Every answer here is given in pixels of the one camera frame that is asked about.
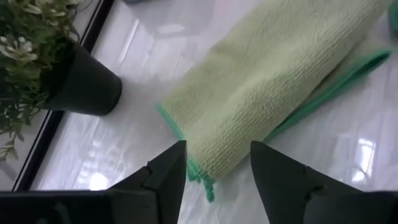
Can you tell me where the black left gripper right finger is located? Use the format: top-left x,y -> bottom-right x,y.
249,140 -> 398,224

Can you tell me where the artificial plant in black pot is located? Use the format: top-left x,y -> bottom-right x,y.
0,0 -> 123,162

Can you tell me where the green microfiber towel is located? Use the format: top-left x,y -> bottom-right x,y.
156,0 -> 393,203

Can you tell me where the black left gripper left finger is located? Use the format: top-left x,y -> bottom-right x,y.
0,139 -> 188,224

